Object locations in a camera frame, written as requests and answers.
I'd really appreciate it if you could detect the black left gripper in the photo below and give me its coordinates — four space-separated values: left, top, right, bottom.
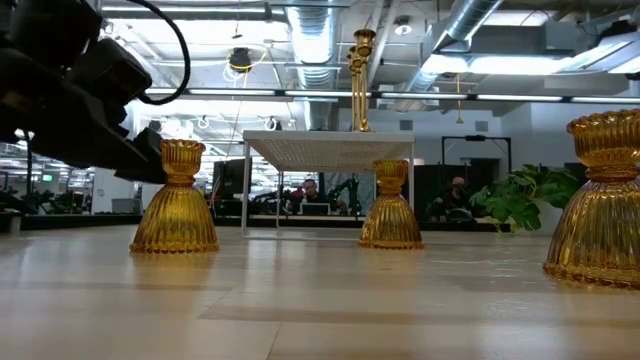
0 0 151 171

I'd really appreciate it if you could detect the amber ribbed glass candle holder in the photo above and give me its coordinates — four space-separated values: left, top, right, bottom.
357 158 426 251
129 138 220 255
541 108 640 291

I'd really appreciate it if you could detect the brass candlestick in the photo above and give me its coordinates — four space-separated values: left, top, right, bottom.
346 45 364 133
353 28 378 133

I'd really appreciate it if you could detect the black monitor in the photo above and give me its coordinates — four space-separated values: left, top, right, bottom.
211 158 252 217

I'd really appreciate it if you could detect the person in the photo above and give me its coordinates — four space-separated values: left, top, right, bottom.
428 175 477 224
286 178 332 217

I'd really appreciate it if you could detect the laptop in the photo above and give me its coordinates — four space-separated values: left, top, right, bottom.
299 201 332 218

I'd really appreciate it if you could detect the white perforated metal shelf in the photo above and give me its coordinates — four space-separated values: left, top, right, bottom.
240 129 417 239

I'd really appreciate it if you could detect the hanging brass pendant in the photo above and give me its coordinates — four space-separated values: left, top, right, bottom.
453 73 465 126

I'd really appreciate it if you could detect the green leafy plant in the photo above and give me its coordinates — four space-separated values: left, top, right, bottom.
468 163 584 235

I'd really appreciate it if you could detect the long ceiling light strip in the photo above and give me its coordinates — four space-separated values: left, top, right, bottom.
144 88 640 104

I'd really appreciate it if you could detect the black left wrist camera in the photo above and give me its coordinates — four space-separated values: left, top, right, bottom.
64 37 154 129

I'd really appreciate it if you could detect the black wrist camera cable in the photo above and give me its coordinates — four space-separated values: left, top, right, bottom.
122 0 193 107

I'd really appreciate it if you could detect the black hanging cable reel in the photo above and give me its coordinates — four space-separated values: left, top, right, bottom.
228 46 253 74

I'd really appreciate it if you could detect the wide silver ceiling duct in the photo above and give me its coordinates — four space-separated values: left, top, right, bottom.
284 0 344 132

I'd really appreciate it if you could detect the black rectangular frame stand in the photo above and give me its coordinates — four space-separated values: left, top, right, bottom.
440 134 513 177

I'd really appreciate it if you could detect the slanted silver ceiling duct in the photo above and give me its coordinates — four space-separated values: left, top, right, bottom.
399 0 504 94

